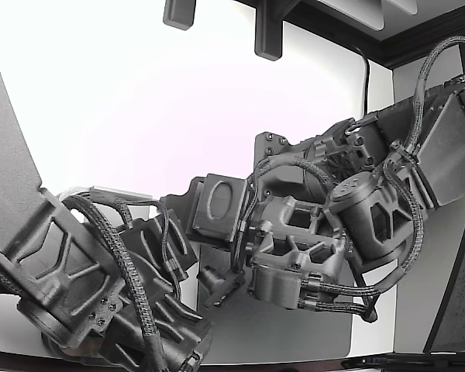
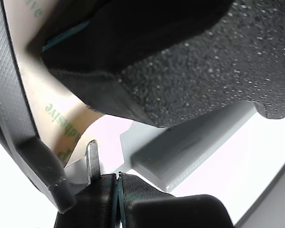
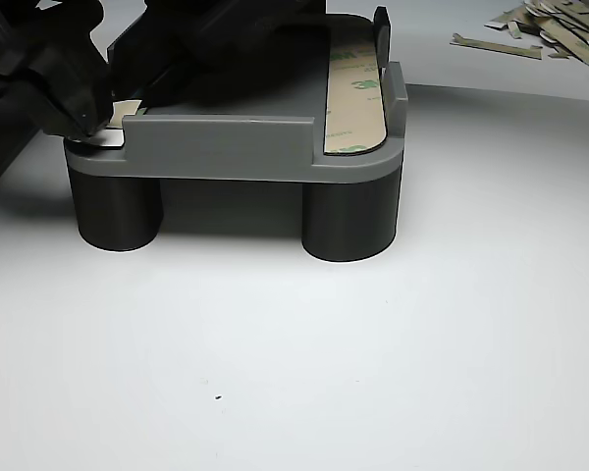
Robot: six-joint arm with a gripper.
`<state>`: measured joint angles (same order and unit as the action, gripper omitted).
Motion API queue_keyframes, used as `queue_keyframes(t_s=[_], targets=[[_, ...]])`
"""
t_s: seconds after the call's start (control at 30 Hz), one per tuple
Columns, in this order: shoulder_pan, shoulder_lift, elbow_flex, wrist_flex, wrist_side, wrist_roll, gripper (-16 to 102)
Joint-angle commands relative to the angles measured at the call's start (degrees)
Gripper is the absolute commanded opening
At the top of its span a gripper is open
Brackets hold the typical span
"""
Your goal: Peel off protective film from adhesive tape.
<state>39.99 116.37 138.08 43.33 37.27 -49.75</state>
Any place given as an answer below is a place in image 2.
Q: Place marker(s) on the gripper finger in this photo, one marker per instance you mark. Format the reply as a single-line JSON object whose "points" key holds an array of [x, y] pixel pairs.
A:
{"points": [[95, 206], [192, 78], [168, 211], [133, 33]]}

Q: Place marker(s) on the tan adhesive tape liner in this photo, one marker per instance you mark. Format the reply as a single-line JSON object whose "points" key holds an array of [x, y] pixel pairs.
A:
{"points": [[38, 78]]}

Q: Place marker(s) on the gray fixture platform with legs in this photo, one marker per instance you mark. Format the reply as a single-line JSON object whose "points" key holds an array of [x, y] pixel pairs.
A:
{"points": [[171, 154]]}

